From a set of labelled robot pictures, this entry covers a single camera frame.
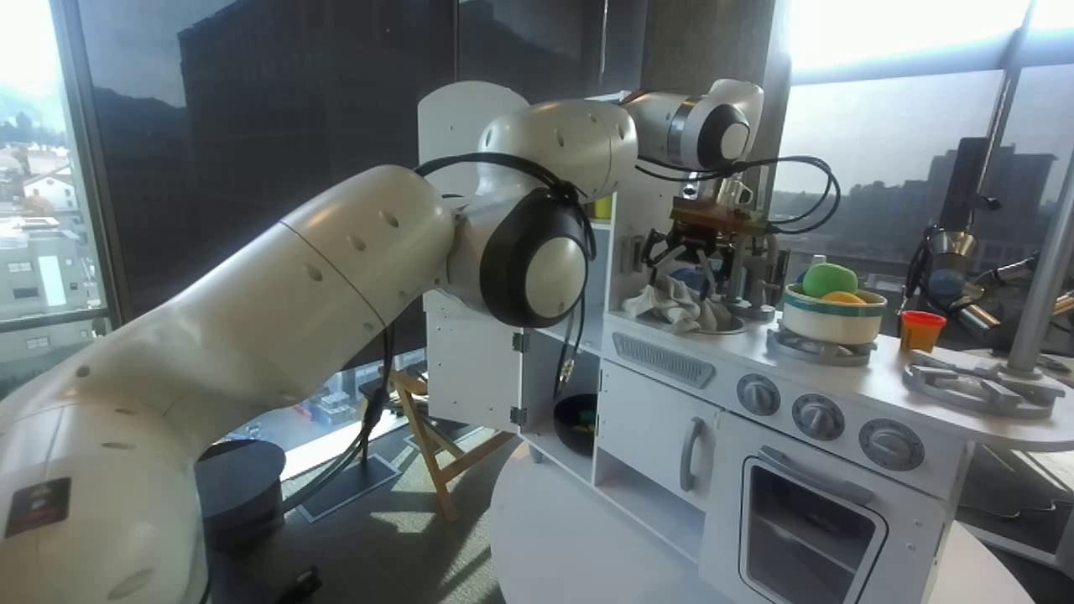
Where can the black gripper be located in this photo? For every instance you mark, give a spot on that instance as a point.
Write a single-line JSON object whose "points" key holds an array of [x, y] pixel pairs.
{"points": [[723, 238]]}

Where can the white cloth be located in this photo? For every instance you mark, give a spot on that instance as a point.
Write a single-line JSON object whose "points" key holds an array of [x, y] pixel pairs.
{"points": [[673, 307]]}

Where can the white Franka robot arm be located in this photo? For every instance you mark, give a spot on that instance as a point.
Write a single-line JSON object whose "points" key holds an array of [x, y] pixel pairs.
{"points": [[281, 323]]}

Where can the green toy vegetable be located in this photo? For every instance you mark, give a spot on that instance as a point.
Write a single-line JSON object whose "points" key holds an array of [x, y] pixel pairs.
{"points": [[829, 279]]}

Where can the yellow plastic cup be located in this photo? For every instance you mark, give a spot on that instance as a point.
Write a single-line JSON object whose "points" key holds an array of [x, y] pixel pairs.
{"points": [[603, 210]]}

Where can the grey oven knob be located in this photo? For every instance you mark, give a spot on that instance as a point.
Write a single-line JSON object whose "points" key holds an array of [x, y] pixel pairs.
{"points": [[758, 392], [818, 417], [892, 442]]}

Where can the white toy pot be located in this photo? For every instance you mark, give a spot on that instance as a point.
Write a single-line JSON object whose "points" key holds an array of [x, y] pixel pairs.
{"points": [[834, 323]]}

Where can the grey toy stove burner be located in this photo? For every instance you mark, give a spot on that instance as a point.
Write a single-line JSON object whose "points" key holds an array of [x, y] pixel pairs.
{"points": [[823, 349], [983, 385]]}

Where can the yellow toy food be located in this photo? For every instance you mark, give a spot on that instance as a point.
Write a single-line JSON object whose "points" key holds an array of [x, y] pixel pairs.
{"points": [[848, 299]]}

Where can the white toy kitchen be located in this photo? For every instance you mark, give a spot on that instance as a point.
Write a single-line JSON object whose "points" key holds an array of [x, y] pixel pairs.
{"points": [[673, 412]]}

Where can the black bowl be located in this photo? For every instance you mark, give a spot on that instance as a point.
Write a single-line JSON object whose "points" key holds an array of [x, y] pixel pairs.
{"points": [[578, 425]]}

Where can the small orange toy cup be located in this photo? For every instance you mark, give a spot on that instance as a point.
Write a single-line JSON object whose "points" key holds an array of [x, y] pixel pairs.
{"points": [[921, 331]]}

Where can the white toy kitchen cabinet door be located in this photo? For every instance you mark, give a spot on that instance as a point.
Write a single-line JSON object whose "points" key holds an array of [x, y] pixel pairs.
{"points": [[472, 371]]}

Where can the toy oven door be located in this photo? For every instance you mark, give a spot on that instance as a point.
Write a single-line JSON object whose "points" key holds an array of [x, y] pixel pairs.
{"points": [[808, 523]]}

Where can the wooden folding chair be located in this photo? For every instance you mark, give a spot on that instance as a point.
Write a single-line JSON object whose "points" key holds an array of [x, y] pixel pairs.
{"points": [[442, 446]]}

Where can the grey metal pole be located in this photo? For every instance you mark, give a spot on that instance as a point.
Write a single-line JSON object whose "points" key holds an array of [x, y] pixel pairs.
{"points": [[1043, 279]]}

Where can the dark round bin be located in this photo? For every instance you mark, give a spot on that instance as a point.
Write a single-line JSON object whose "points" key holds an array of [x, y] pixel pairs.
{"points": [[240, 492]]}

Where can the dark camera mount rig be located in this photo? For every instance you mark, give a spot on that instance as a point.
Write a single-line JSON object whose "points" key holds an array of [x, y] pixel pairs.
{"points": [[945, 274]]}

